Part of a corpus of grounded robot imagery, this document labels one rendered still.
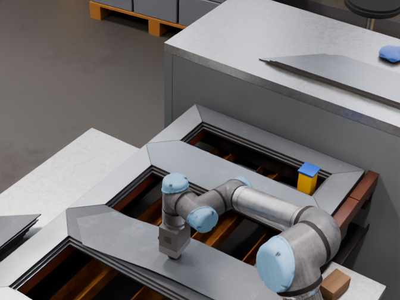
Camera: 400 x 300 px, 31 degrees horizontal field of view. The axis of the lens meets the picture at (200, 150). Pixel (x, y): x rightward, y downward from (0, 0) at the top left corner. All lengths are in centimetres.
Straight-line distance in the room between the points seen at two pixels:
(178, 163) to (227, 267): 54
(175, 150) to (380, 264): 94
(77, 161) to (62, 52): 229
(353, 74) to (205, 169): 67
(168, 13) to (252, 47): 219
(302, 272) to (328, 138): 111
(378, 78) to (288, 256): 125
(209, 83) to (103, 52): 218
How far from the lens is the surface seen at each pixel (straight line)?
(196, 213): 198
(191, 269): 222
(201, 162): 263
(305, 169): 257
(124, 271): 226
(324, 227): 174
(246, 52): 289
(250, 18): 315
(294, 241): 169
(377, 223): 285
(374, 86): 273
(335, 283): 241
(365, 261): 300
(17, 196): 268
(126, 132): 421
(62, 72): 480
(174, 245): 216
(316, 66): 280
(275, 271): 168
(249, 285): 220
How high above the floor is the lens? 248
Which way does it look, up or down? 37 degrees down
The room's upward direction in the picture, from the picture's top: 2 degrees clockwise
